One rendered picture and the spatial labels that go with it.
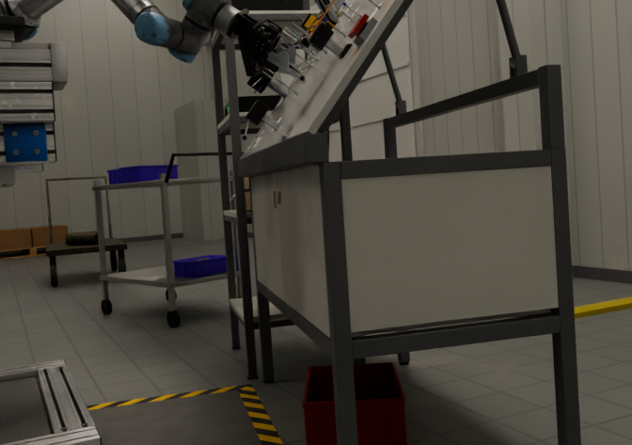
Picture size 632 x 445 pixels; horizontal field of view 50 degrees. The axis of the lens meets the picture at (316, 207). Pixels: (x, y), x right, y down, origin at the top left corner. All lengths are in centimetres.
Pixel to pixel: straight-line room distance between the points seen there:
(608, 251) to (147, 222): 853
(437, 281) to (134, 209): 1042
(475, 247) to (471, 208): 9
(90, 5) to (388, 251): 1088
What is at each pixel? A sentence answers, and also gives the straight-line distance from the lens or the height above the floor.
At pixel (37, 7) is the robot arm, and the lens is 227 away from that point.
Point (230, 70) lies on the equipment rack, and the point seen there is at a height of 122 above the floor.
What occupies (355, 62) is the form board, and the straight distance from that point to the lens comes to 154.
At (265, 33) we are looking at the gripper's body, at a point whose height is 115.
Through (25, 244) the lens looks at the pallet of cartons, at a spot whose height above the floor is 18.
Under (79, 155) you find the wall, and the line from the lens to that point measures 1173.
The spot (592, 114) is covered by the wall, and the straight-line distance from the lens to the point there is 488.
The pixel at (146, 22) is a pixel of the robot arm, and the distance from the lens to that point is 177.
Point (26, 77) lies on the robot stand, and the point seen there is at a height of 104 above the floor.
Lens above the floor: 75
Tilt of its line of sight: 2 degrees down
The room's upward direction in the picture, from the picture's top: 4 degrees counter-clockwise
